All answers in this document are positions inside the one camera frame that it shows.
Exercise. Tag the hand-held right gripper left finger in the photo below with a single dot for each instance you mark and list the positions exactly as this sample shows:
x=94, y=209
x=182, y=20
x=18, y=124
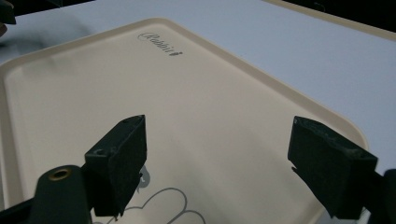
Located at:
x=120, y=161

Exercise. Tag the cream plastic tray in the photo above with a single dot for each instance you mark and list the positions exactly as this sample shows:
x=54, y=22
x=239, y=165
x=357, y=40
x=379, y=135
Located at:
x=174, y=118

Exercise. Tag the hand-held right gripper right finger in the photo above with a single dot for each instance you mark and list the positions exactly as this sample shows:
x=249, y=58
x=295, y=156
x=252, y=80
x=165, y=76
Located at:
x=330, y=161

